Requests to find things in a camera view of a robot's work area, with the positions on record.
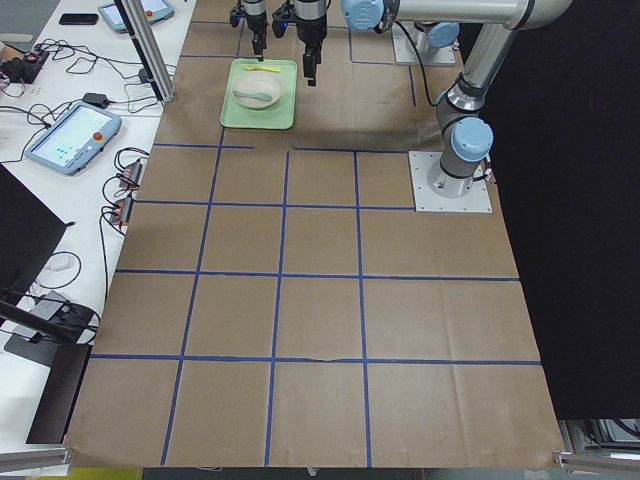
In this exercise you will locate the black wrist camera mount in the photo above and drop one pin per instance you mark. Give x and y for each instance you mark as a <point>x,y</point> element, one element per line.
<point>281,18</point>

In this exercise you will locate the black monitor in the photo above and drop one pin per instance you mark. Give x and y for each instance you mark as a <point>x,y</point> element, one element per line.
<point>30,233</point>

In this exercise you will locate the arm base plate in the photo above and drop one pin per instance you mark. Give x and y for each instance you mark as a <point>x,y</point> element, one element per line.
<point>436,192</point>
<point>415,50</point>

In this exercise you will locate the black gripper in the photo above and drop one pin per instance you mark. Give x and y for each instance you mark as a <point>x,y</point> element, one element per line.
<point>255,22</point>
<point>310,25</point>

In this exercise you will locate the yellow plastic fork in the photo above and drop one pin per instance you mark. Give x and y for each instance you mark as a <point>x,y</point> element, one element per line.
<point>263,68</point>

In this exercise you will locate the white round plate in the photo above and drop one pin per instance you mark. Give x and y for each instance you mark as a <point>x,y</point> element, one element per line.
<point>258,81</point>

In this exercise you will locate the mint green plastic tray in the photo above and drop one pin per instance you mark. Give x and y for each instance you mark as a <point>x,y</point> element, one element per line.
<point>277,117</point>

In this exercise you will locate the near teach pendant tablet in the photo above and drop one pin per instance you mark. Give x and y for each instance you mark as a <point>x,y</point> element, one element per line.
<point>75,138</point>

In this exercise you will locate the teal plastic spoon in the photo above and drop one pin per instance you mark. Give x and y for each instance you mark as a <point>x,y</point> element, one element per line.
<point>255,96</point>

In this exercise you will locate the black smartphone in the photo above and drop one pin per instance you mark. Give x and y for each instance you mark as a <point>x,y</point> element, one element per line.
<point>78,19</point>

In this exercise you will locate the black power adapter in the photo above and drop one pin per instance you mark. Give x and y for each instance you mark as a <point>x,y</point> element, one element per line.
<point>96,99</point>

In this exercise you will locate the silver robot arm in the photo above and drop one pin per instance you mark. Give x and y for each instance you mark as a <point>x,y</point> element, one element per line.
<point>379,16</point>
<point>464,99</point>

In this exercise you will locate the aluminium frame post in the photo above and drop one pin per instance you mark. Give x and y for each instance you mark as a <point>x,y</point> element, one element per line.
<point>145,44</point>

